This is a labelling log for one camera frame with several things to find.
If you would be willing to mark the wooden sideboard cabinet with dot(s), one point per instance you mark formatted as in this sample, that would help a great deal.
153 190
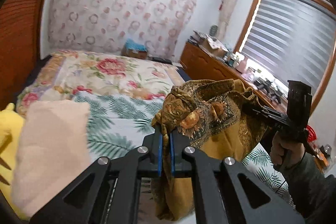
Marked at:
199 65

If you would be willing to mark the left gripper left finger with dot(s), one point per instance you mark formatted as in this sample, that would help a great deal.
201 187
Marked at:
154 143

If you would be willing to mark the right hand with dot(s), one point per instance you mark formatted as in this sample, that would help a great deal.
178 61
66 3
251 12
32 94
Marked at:
286 153

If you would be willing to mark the circle pattern lace curtain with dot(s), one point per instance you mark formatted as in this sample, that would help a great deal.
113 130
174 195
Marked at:
106 25

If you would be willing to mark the mustard gold patterned garment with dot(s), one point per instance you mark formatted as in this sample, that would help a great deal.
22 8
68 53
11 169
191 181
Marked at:
210 114

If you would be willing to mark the open cardboard box on cabinet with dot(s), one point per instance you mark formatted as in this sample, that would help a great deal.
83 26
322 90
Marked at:
214 46

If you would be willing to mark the grey sleeve forearm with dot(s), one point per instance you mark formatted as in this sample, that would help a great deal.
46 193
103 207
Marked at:
313 194

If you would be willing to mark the yellow plush toy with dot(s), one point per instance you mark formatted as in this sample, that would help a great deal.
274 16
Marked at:
11 125

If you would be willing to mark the pink vase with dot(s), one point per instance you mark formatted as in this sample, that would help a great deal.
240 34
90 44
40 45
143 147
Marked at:
242 65

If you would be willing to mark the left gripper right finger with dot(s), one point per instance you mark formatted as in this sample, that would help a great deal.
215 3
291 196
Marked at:
180 168

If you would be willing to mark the zebra window blind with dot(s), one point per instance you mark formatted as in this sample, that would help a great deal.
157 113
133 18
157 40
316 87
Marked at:
291 39

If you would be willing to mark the floral bedspread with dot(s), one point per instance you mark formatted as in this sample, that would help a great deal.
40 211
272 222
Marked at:
69 72

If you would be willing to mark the palm leaf print blanket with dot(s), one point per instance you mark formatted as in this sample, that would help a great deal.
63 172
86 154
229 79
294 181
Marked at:
117 124

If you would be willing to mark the cardboard box with blue cloth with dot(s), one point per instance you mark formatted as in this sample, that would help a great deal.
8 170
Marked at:
134 50

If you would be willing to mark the wooden louvered wardrobe door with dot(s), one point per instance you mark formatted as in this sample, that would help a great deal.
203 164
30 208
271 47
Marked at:
20 49

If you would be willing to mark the beige folded cloth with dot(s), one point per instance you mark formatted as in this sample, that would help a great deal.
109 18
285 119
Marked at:
52 152

